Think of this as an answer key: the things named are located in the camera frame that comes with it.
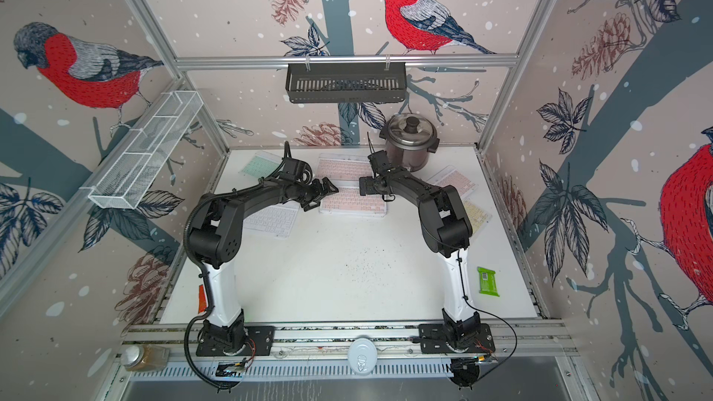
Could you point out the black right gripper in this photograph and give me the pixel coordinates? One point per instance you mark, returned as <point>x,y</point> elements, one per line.
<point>369,185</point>

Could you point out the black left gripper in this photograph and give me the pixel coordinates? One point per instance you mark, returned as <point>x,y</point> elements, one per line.
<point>319,192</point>

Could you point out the pink keyboard front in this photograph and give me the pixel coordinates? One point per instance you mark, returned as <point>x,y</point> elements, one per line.
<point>349,202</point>

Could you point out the pink keyboard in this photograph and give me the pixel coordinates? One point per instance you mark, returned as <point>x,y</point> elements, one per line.
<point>343,168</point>
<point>449,176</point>
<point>349,202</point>

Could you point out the white keyboard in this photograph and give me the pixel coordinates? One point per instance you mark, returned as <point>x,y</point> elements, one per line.
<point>275,221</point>

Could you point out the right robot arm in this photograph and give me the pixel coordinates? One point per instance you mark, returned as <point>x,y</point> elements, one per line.
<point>446,230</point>

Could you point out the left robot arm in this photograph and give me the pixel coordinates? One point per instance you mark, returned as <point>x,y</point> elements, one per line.
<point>213,236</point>

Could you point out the pink keyboard back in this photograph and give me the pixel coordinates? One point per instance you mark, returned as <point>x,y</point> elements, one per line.
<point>343,168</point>

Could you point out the steel rice cooker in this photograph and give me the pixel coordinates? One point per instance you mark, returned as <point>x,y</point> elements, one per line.
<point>410,139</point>

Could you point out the green keyboard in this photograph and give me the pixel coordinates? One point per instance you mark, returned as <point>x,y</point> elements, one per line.
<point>262,164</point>

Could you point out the pink keyboard right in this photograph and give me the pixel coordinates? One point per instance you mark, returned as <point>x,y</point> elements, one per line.
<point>449,176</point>

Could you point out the black hanging basket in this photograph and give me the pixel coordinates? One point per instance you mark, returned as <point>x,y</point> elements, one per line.
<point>324,83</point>

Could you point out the yellow keyboard right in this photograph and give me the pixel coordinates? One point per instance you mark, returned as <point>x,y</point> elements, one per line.
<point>478,217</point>

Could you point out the green packet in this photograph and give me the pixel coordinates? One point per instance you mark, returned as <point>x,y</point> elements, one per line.
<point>487,282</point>

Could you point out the white round cap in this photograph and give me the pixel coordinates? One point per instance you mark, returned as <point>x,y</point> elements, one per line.
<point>362,356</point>

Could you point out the red packet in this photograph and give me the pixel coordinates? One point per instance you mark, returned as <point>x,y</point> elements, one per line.
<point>203,302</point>

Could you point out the glass jar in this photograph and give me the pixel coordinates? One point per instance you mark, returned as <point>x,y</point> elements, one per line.
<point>145,358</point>

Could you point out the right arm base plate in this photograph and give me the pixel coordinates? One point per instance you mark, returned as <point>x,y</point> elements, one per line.
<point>459,338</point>

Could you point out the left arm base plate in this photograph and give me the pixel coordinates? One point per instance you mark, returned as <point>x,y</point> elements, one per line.
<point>241,340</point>

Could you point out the aluminium front rail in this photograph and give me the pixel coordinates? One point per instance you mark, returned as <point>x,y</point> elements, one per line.
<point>518,338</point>

